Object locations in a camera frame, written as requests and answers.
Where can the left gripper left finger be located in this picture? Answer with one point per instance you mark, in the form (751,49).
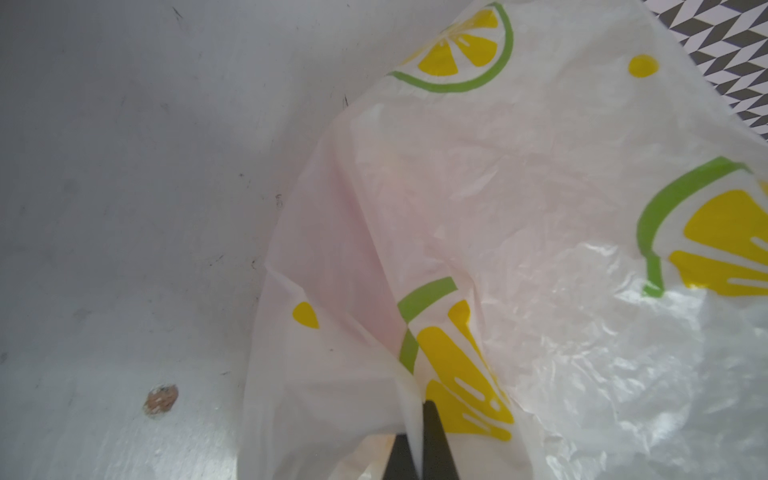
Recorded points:
(400,464)

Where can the white lemon print plastic bag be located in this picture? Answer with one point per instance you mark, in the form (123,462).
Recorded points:
(548,223)

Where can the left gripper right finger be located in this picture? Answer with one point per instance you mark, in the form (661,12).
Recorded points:
(438,463)

